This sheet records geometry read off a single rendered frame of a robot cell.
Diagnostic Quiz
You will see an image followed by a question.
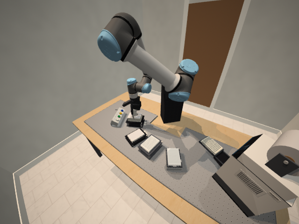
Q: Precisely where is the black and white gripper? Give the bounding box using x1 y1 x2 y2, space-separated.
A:
130 96 142 119

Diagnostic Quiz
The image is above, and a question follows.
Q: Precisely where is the beige control panel with coloured buttons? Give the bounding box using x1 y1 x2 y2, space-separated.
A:
111 107 126 127

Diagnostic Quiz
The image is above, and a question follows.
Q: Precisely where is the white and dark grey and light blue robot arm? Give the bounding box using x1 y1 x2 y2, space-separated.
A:
97 13 199 102

